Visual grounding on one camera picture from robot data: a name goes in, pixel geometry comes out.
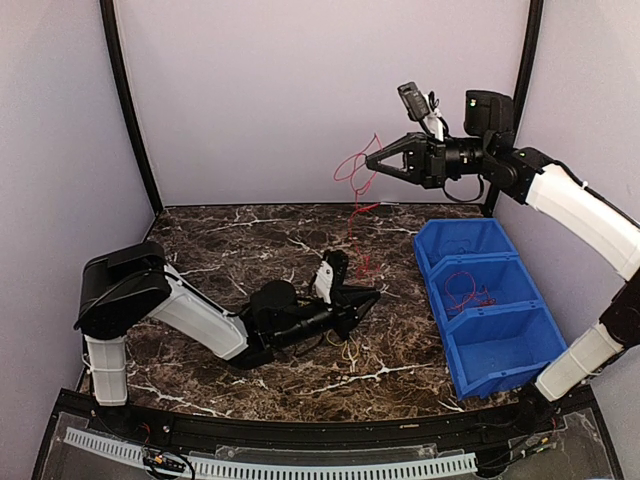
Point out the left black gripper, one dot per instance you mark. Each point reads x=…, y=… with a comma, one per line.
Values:
x=346, y=311

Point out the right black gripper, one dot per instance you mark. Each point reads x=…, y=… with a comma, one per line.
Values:
x=426, y=159

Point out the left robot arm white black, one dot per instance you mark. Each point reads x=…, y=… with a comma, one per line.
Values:
x=121, y=288

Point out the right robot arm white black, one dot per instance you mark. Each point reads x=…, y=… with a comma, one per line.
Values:
x=548, y=186

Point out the blue plastic divided bin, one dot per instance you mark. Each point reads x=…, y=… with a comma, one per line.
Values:
x=497, y=331

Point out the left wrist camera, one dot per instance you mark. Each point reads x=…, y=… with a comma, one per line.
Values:
x=330, y=275

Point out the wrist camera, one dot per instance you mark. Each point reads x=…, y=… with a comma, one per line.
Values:
x=330, y=275
x=424, y=110

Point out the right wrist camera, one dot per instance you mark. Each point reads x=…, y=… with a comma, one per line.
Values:
x=424, y=110

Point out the right black frame post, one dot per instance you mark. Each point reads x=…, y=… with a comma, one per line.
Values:
x=533, y=26

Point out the black frame post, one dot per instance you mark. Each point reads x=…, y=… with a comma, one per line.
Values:
x=128, y=110
x=533, y=26

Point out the black front rail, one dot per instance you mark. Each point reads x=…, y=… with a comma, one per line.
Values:
x=484, y=429

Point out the white slotted cable duct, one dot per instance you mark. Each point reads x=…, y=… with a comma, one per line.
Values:
x=200, y=466

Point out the left black frame post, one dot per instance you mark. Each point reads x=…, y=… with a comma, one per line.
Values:
x=128, y=110

